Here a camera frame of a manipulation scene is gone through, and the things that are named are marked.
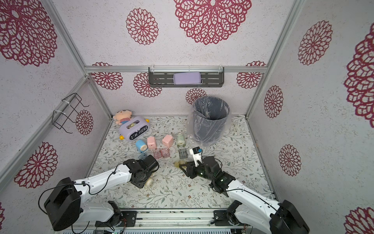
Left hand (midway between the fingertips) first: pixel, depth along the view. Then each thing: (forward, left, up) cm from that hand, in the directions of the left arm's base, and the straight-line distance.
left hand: (147, 177), depth 84 cm
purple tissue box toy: (+33, +15, +3) cm, 36 cm away
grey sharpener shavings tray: (+18, -20, -4) cm, 27 cm away
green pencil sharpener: (+24, -19, +3) cm, 30 cm away
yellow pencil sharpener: (-4, -2, +5) cm, 7 cm away
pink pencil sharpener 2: (+22, +1, +2) cm, 22 cm away
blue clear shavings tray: (+16, +7, -4) cm, 17 cm away
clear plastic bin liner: (+33, -24, +2) cm, 42 cm away
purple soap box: (+51, -24, +31) cm, 65 cm away
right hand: (+3, -20, +12) cm, 24 cm away
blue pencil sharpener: (+20, +7, +2) cm, 21 cm away
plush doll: (+47, +27, +2) cm, 54 cm away
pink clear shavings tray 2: (+19, -8, -5) cm, 22 cm away
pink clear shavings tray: (+18, -3, -6) cm, 19 cm away
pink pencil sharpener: (+24, -10, +2) cm, 26 cm away
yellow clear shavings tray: (+11, -16, -5) cm, 20 cm away
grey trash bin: (+39, -39, +12) cm, 57 cm away
